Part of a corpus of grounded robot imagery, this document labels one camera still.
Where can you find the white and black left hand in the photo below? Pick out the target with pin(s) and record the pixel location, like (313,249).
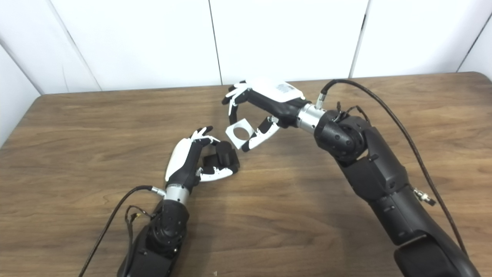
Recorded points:
(182,165)

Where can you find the white and black right hand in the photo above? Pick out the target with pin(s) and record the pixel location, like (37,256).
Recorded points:
(276,100)

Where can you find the white square piece with hole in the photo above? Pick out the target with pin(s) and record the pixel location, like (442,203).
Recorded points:
(243,123)

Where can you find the black peg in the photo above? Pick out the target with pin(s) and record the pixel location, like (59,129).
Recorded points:
(225,154)

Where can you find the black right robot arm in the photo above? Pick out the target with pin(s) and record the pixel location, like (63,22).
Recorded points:
(376,173)

